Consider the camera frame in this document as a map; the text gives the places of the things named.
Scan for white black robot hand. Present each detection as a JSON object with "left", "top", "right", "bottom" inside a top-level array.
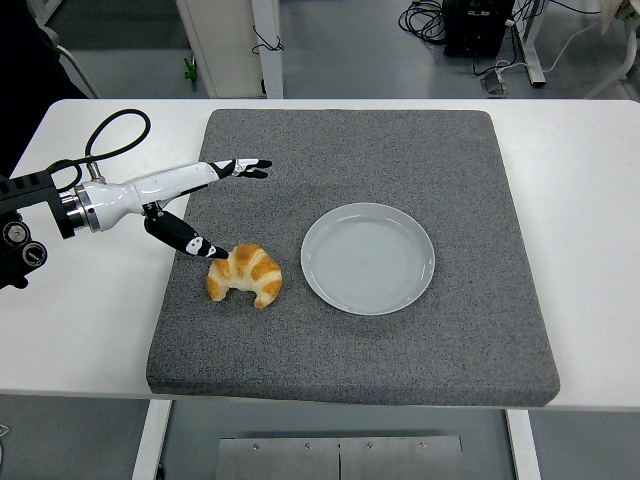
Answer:
[{"left": 79, "top": 158, "right": 274, "bottom": 261}]

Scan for golden croissant bread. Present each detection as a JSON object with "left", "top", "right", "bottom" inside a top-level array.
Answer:
[{"left": 205, "top": 242, "right": 283, "bottom": 310}]

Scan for light grey round plate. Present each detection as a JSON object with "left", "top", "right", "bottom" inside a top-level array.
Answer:
[{"left": 300, "top": 201, "right": 436, "bottom": 317}]

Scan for grey metal plate with screws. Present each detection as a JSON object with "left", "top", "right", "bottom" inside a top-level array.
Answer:
[{"left": 215, "top": 434, "right": 466, "bottom": 480}]

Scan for grey chair white legs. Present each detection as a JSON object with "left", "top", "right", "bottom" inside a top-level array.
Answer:
[{"left": 37, "top": 24, "right": 99, "bottom": 100}]

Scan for white panel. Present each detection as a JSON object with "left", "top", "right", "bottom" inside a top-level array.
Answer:
[{"left": 174, "top": 0, "right": 264, "bottom": 99}]

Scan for person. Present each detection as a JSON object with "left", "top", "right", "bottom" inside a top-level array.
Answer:
[{"left": 0, "top": 0, "right": 90, "bottom": 176}]

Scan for white table leg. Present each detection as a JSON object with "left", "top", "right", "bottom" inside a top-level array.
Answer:
[
  {"left": 130, "top": 399, "right": 174, "bottom": 480},
  {"left": 504, "top": 408, "right": 543, "bottom": 480}
]

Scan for grey speckled mat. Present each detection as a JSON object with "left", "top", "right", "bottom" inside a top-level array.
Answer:
[{"left": 145, "top": 108, "right": 561, "bottom": 410}]

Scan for grey foot pedal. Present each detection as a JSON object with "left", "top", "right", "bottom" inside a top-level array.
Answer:
[{"left": 480, "top": 69, "right": 510, "bottom": 96}]

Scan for black computer case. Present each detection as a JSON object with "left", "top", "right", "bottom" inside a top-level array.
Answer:
[{"left": 443, "top": 0, "right": 516, "bottom": 57}]

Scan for white desk leg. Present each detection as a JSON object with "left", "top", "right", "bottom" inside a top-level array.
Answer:
[{"left": 512, "top": 0, "right": 547, "bottom": 89}]

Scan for white chair base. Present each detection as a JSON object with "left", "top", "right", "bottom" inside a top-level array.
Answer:
[{"left": 582, "top": 0, "right": 640, "bottom": 100}]

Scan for white post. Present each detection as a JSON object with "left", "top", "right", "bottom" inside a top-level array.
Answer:
[{"left": 251, "top": 0, "right": 284, "bottom": 100}]

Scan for thin black cable loop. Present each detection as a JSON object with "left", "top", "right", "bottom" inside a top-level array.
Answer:
[{"left": 251, "top": 24, "right": 285, "bottom": 56}]

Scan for black cable tangle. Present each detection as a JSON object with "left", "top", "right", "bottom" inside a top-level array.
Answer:
[{"left": 398, "top": 0, "right": 449, "bottom": 46}]

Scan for white cable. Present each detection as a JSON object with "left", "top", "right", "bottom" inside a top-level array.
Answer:
[{"left": 494, "top": 17, "right": 609, "bottom": 76}]

